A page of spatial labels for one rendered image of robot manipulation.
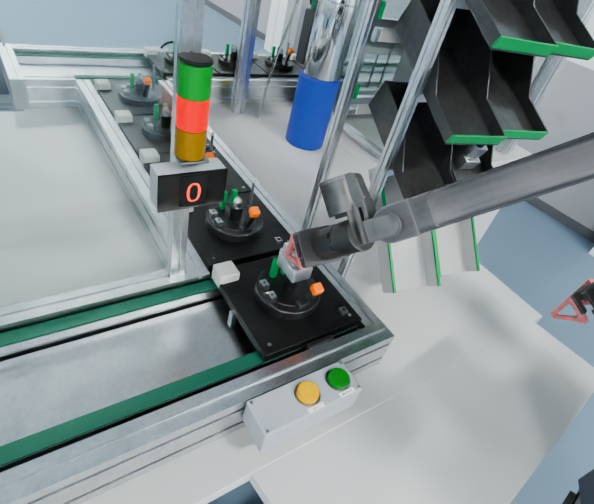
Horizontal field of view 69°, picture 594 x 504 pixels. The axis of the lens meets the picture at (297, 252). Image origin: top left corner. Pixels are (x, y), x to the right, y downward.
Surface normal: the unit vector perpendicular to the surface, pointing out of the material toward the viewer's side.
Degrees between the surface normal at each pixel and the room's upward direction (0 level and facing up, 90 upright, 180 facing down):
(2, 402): 0
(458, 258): 45
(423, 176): 25
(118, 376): 0
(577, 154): 68
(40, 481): 0
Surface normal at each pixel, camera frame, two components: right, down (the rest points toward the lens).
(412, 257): 0.42, -0.07
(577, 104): -0.76, 0.28
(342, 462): 0.22, -0.75
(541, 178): -0.43, 0.20
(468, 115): 0.36, -0.40
